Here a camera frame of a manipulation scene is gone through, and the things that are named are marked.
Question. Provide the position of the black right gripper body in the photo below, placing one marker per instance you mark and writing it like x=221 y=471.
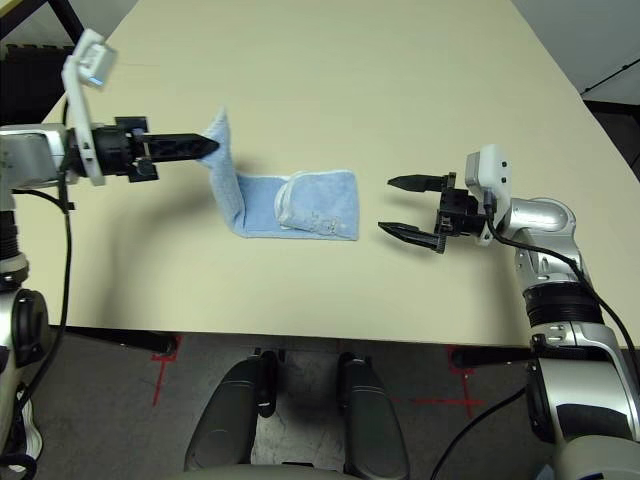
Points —
x=460 y=212

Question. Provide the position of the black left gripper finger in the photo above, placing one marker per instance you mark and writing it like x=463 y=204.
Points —
x=175 y=146

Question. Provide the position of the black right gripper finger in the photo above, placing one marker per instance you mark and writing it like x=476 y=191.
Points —
x=415 y=237
x=420 y=183

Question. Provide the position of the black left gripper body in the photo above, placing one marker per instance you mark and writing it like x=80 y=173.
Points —
x=112 y=150

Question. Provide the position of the light blue terry towel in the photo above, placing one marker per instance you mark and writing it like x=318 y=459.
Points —
x=320 y=205

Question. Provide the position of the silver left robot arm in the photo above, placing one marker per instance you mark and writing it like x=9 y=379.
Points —
x=30 y=155

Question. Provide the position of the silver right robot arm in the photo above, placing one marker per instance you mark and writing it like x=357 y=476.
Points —
x=545 y=220

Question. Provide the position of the black foam floor mats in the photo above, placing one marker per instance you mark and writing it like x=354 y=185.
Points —
x=30 y=80

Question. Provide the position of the black table foot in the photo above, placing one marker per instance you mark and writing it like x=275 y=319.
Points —
x=115 y=340
x=495 y=357

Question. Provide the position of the dark grey robot right leg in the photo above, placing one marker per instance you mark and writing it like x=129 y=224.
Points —
x=375 y=425

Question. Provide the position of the dark grey robot leg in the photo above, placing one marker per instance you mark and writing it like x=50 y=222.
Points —
x=230 y=415
x=375 y=425

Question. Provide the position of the dark grey robot left leg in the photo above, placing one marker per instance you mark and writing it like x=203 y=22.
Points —
x=230 y=415

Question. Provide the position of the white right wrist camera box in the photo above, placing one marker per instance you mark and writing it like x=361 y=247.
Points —
x=490 y=170

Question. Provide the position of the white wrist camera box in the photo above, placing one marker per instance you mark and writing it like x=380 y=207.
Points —
x=490 y=170
x=80 y=100

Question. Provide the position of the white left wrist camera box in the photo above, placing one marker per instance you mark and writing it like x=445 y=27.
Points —
x=80 y=100

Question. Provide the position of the beige side table black frame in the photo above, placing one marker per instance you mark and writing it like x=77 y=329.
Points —
x=67 y=15

